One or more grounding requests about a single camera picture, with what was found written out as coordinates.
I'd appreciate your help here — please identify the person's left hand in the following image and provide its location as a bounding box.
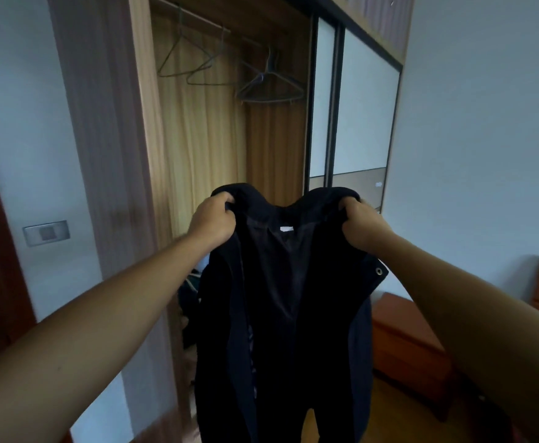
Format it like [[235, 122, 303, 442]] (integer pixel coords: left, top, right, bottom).
[[186, 192, 237, 254]]

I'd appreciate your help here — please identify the person's left forearm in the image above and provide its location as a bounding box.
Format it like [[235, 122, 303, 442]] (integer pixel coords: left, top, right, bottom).
[[0, 233, 208, 443]]

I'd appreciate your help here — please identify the navy blue jacket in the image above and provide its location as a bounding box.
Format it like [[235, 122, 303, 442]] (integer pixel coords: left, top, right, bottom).
[[193, 183, 389, 443]]

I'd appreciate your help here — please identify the wooden nightstand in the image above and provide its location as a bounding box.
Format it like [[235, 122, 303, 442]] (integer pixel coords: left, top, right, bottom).
[[371, 292, 457, 423]]

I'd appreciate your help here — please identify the bunch of grey hangers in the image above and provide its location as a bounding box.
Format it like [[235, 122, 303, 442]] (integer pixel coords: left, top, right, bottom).
[[234, 46, 306, 105]]

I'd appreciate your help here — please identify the wooden wardrobe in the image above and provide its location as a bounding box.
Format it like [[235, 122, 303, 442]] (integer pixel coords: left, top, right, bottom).
[[47, 0, 416, 443]]

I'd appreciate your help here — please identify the metal wardrobe rail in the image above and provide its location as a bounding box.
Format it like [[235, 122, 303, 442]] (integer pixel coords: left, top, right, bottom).
[[149, 0, 270, 49]]

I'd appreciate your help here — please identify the grey wall switch plate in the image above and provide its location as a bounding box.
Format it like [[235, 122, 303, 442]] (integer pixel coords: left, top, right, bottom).
[[22, 220, 71, 248]]

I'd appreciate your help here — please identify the blue wire hanger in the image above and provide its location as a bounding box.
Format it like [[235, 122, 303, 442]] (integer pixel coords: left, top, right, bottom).
[[157, 4, 215, 79], [185, 27, 252, 87]]

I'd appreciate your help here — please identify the person's right forearm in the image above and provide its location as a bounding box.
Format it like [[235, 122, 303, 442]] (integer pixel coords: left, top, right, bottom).
[[373, 230, 539, 443]]

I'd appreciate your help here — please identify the person's right hand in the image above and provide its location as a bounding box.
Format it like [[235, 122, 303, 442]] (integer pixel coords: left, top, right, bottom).
[[338, 197, 395, 257]]

